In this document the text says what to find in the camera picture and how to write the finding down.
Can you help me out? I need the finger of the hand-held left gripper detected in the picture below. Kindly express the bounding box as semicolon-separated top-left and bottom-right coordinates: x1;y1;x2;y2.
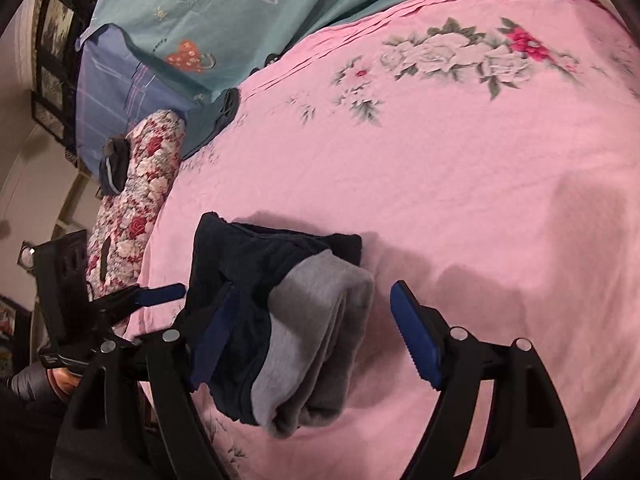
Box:
90;282;187;325

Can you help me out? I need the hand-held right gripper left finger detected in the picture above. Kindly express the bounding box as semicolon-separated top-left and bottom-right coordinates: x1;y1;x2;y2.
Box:
50;282;241;480

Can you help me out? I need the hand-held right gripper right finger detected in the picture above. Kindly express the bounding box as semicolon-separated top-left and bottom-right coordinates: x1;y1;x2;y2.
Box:
390;280;583;480

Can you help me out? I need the dark navy pants grey lining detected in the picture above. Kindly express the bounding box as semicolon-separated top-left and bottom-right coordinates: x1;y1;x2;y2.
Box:
175;212;376;436

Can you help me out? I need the person's left forearm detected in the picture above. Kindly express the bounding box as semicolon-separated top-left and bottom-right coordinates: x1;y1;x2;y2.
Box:
10;365;76;403

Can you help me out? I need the red rose floral quilt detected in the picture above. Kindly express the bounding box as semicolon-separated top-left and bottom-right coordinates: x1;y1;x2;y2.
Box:
82;110;186;296

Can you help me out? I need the black cloth grey trim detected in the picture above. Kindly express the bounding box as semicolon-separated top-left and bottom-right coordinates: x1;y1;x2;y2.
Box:
97;135;132;197

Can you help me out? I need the pink floral bed sheet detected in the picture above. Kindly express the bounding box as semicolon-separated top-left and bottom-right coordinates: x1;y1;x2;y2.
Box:
120;0;640;480

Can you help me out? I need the dark green folded cloth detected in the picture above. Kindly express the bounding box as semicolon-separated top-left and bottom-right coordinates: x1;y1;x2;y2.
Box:
182;87;241;161

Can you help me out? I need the blue plaid pillow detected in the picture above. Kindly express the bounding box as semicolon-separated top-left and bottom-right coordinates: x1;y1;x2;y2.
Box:
75;25;221;171

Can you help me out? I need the teal printed blanket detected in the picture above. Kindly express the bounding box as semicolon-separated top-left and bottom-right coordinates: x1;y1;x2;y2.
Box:
75;0;591;106

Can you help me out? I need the dark wooden frame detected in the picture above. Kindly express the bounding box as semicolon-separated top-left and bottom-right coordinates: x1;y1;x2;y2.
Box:
30;0;101;141

